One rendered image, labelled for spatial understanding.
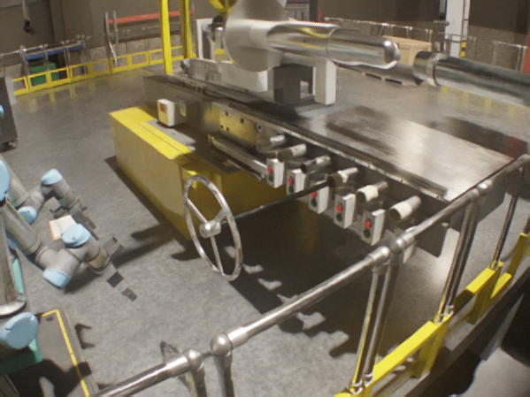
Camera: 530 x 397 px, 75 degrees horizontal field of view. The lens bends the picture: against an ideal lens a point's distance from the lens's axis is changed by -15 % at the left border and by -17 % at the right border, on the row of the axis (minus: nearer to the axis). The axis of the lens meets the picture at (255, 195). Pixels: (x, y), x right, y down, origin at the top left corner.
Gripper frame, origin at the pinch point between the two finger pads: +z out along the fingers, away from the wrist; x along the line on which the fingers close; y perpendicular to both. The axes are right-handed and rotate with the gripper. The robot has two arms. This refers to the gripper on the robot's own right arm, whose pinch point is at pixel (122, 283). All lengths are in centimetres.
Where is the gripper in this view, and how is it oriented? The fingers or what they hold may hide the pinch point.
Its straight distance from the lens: 142.4
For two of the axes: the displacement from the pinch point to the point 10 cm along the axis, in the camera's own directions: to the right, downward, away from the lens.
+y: -7.0, 6.4, -3.1
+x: 6.7, 4.4, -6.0
